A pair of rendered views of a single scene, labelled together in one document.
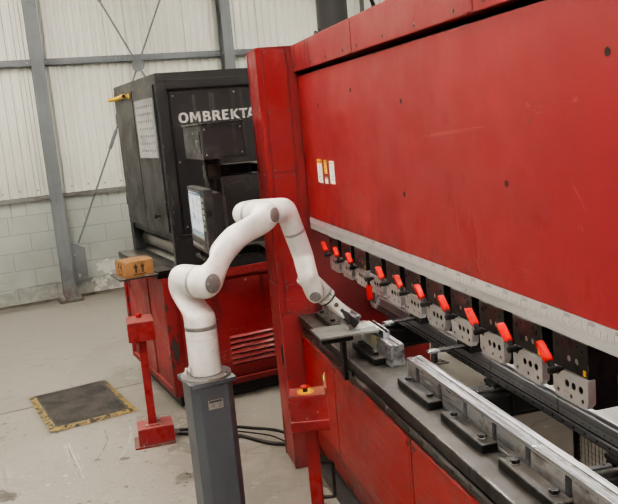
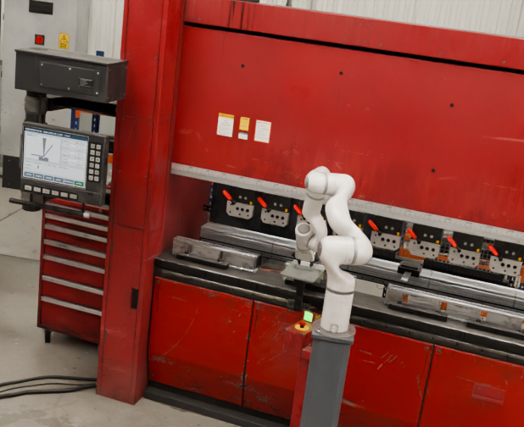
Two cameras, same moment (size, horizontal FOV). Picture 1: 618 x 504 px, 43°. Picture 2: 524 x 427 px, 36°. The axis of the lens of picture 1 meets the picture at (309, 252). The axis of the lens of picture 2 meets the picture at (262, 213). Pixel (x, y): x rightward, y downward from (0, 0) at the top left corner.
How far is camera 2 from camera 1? 373 cm
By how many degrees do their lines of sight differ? 58
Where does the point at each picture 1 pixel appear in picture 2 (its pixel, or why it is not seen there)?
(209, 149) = (109, 91)
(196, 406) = (345, 357)
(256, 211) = (350, 184)
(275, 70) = (175, 18)
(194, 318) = (352, 283)
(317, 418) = not seen: hidden behind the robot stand
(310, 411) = not seen: hidden behind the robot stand
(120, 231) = not seen: outside the picture
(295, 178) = (170, 125)
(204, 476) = (335, 414)
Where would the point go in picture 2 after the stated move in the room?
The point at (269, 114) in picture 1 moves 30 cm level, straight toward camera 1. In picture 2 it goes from (167, 61) to (215, 70)
